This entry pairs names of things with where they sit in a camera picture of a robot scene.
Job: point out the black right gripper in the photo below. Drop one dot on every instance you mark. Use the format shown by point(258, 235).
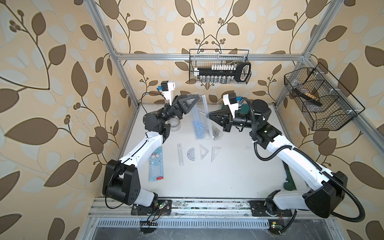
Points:
point(224, 119)

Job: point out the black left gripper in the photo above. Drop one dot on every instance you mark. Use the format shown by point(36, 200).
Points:
point(176, 109)

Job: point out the clear triangle ruler long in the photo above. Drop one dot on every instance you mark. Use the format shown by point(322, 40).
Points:
point(215, 152)

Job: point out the clear triangle ruler small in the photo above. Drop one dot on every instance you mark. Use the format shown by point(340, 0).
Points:
point(203, 152)

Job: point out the clear protractor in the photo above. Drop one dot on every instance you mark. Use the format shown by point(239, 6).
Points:
point(191, 154)

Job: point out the clear straight ruler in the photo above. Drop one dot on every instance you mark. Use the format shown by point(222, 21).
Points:
point(180, 154)

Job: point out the blue ruler set pouch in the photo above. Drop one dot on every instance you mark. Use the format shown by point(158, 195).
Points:
point(156, 168)

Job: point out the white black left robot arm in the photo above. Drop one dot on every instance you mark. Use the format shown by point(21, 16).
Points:
point(121, 180)

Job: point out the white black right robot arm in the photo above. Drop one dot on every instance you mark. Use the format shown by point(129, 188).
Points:
point(325, 189)

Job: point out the black socket bit holder set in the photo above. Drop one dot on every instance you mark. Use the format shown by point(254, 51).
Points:
point(237, 73)

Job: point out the clear bag of screws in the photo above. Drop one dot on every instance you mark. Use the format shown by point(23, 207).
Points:
point(217, 133)

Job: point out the clear packing tape roll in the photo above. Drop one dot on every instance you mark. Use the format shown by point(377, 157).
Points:
point(175, 124)

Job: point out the green plastic tool case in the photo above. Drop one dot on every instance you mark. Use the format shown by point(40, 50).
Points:
point(244, 108)

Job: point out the dark tool in right basket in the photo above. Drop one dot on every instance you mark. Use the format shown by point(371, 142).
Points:
point(308, 97)

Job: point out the green pipe wrench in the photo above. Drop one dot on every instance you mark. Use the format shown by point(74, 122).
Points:
point(289, 184)

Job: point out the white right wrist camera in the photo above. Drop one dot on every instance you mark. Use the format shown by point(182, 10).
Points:
point(232, 101)

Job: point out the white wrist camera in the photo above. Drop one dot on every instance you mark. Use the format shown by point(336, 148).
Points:
point(166, 88)
point(232, 101)

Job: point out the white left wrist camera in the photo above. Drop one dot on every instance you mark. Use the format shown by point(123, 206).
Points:
point(166, 88)

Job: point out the black wire basket back wall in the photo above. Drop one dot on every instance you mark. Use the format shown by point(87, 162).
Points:
point(207, 57)

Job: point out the black wire basket wall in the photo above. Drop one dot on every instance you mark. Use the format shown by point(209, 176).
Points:
point(335, 112)
point(207, 57)

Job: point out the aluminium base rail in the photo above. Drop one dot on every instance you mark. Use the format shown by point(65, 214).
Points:
point(185, 207)

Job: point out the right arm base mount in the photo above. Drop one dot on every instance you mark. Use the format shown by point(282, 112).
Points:
point(263, 208)

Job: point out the black wire basket right wall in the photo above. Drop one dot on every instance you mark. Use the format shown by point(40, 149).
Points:
point(335, 112)

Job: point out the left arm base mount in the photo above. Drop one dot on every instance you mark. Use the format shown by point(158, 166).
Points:
point(161, 205)

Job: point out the aluminium frame post back right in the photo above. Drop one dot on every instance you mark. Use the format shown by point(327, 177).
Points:
point(299, 36)

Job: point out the aluminium frame post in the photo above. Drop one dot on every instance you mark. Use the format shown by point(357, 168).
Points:
point(299, 36)
point(104, 34)

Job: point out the aluminium frame post back left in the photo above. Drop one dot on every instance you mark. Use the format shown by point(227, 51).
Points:
point(104, 34)

